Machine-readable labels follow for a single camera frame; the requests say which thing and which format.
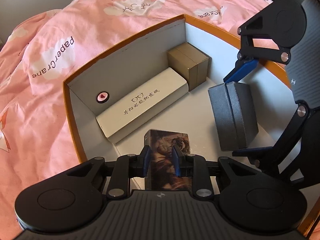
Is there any photo card box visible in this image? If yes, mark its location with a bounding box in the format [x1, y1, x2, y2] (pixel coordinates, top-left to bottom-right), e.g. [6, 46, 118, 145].
[144, 129, 191, 191]

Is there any cream glasses case box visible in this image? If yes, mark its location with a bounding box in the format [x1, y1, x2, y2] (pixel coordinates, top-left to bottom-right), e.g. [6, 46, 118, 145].
[96, 67, 189, 144]

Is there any dark grey box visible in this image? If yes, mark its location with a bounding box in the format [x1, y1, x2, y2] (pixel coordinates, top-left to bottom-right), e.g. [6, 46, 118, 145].
[208, 82, 259, 151]

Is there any olive brown small box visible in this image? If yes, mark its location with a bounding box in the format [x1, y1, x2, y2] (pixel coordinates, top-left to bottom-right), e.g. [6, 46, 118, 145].
[167, 42, 209, 91]

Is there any orange cardboard storage box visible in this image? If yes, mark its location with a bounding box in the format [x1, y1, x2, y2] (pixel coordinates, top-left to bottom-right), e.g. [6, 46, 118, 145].
[62, 13, 320, 238]

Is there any pink printed duvet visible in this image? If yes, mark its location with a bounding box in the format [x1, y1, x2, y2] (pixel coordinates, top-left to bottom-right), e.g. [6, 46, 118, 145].
[1, 0, 271, 239]

